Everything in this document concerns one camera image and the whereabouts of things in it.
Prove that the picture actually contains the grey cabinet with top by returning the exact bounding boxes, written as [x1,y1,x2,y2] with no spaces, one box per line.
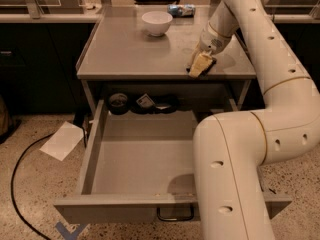
[77,6,256,108]

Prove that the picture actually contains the black metal drawer handle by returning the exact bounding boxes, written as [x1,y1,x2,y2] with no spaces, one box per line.
[156,206,195,222]

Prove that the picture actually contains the open grey top drawer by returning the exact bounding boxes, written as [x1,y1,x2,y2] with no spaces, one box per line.
[53,98,293,225]

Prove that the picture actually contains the black floor cable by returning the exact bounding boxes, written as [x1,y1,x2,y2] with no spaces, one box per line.
[10,132,54,240]

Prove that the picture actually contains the white ceramic bowl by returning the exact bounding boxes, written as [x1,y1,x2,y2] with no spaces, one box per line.
[141,11,173,36]

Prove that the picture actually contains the black tape roll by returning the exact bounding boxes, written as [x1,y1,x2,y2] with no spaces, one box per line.
[107,93,129,115]

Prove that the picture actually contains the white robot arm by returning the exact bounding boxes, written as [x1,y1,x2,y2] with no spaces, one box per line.
[189,0,320,240]

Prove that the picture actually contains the black items with label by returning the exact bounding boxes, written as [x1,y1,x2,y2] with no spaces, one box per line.
[130,94,180,114]

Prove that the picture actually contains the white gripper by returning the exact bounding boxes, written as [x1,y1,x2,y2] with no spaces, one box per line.
[188,23,233,78]

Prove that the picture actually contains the black rxbar chocolate wrapper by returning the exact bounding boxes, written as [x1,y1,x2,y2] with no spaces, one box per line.
[186,58,217,77]

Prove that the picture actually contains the blue white snack packet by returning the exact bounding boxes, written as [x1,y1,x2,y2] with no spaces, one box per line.
[167,4,195,17]

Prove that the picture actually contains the white paper sheet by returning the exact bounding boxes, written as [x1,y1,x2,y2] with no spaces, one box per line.
[40,121,83,161]

